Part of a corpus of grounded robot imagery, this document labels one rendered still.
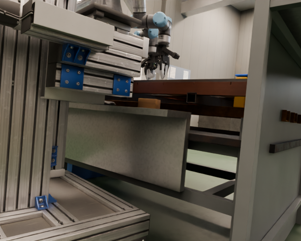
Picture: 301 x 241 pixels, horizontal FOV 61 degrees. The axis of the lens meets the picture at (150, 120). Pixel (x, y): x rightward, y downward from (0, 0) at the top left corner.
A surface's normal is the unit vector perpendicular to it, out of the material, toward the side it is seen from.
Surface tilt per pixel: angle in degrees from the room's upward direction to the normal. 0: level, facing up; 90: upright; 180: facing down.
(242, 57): 90
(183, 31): 90
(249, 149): 90
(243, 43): 90
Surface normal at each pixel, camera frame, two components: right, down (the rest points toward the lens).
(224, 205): -0.62, -0.04
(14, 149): 0.66, 0.08
